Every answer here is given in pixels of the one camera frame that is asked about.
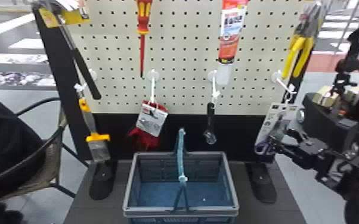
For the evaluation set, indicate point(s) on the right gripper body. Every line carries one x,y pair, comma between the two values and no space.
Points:
311,154

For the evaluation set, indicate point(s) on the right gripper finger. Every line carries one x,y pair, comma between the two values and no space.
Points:
281,148
295,135

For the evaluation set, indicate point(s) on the scissors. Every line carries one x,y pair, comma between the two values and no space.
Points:
275,122

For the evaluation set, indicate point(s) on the black wrench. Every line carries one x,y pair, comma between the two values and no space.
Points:
210,122

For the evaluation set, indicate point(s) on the yellow pliers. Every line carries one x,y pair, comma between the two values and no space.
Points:
300,50

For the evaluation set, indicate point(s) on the blue basket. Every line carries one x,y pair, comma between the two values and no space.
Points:
179,194

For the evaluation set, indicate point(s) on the red sealant tube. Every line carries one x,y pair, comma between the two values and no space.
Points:
231,31

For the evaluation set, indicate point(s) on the white pegboard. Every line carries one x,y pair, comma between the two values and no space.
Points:
182,62

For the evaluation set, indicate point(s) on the red gloves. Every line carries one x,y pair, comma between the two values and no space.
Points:
145,139

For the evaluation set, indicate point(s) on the yellow grey brush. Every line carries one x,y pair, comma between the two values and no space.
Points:
98,147

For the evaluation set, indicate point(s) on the red screwdriver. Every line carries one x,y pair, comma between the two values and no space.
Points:
143,22

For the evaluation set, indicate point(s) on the black tool on yellow card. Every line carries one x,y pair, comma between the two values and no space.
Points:
82,65

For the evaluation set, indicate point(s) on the black chair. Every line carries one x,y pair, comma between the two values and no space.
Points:
41,162

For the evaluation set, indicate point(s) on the person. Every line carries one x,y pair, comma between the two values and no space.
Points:
4,147

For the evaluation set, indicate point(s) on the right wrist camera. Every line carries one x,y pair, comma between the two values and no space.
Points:
326,125

